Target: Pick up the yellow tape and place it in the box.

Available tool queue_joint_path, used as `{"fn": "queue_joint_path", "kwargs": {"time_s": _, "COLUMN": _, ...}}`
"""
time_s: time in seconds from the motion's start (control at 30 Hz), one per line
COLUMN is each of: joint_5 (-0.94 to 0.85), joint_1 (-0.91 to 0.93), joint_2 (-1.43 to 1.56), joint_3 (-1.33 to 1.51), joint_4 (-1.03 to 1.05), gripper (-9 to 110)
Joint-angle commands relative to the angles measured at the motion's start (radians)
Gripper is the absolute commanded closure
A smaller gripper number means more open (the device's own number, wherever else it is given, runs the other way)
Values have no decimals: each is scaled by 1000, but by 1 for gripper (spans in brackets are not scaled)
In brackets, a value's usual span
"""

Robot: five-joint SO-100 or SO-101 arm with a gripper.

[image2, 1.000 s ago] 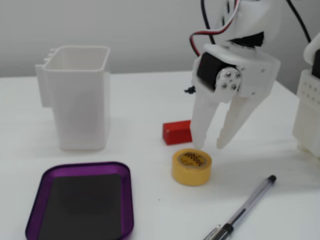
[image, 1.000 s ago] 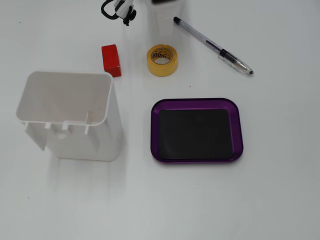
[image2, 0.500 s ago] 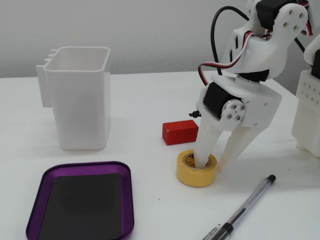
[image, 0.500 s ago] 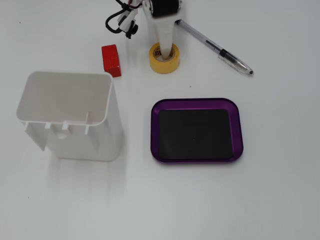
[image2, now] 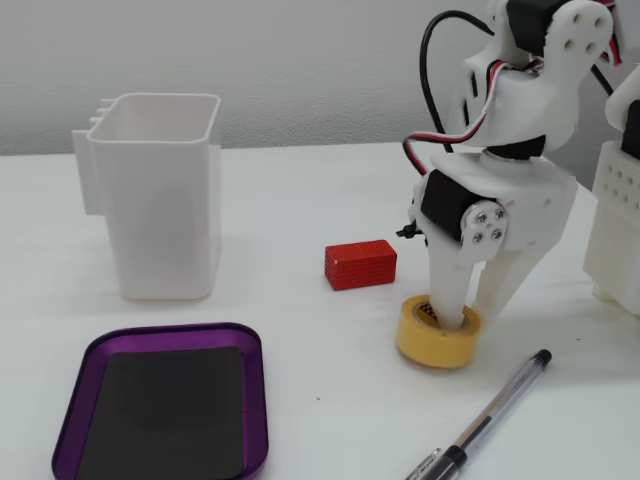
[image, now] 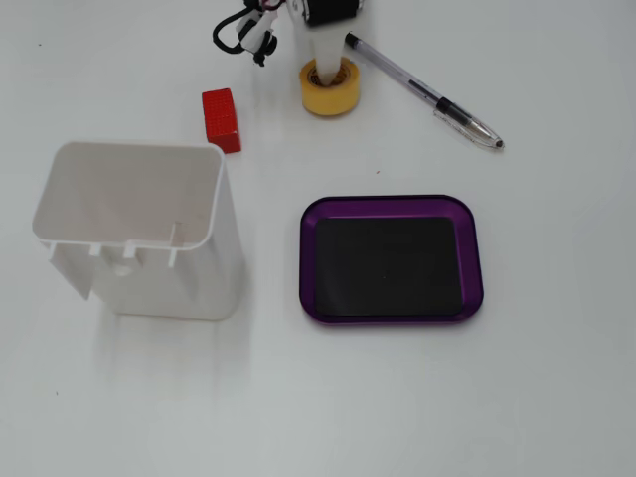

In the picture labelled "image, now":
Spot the black tray mat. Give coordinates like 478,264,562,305
314,216,464,318

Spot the tall white plastic box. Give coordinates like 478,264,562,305
32,141,245,323

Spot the clear black ballpoint pen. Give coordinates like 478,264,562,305
344,32,506,152

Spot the small black cable clip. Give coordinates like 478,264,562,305
253,30,278,68

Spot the yellow masking tape roll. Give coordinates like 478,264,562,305
298,57,361,118

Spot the red perforated block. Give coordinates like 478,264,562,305
201,87,244,155

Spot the black looped cable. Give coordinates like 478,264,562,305
212,12,259,55

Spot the purple metal tray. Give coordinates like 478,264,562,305
298,194,485,327

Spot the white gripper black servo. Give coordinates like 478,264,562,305
285,0,367,88

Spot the white cable connector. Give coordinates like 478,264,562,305
237,9,277,52

